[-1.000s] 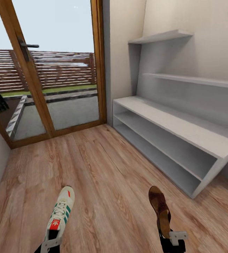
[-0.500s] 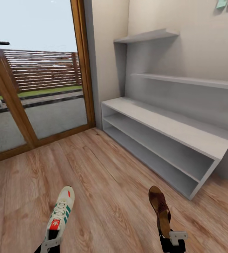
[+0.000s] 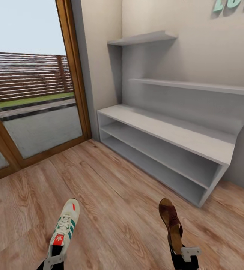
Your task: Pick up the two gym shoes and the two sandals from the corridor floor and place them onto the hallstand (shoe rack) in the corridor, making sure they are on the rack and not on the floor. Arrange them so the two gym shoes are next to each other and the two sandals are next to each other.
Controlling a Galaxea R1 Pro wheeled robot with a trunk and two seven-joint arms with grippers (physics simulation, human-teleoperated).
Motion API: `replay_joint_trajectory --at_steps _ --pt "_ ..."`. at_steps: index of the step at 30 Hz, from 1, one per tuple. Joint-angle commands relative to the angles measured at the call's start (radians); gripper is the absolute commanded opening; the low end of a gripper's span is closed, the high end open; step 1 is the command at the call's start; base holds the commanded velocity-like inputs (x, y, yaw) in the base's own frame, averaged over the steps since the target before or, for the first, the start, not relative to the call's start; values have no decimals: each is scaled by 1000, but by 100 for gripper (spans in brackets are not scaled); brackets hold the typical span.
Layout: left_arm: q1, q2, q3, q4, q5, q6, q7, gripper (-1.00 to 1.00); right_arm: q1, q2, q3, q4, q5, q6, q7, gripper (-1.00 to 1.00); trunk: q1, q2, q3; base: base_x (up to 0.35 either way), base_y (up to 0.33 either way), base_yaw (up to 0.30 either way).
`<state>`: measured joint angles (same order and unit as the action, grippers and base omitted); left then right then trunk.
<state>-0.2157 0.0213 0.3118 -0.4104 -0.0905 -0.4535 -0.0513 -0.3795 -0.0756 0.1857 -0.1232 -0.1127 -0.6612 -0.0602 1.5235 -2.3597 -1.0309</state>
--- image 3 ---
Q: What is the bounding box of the sandal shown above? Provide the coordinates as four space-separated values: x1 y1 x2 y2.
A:
159 198 183 255

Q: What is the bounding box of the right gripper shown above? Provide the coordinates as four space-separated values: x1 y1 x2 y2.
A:
170 245 199 270

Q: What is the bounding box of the gym shoe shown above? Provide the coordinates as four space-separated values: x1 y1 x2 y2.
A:
48 198 80 257

